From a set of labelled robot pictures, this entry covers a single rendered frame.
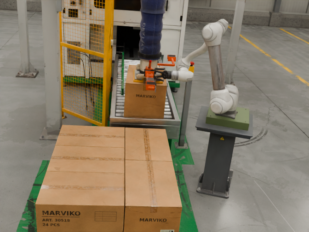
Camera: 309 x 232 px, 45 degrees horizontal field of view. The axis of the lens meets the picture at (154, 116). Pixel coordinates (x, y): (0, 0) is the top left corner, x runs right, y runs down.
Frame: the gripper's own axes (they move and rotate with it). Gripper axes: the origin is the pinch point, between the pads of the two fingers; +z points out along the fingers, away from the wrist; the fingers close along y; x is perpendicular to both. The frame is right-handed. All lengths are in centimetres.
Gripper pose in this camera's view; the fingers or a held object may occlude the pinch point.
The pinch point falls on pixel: (149, 73)
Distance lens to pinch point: 353.7
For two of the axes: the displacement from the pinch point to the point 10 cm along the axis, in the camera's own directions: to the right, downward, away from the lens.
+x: -0.7, -4.2, 9.0
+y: -1.0, 9.0, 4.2
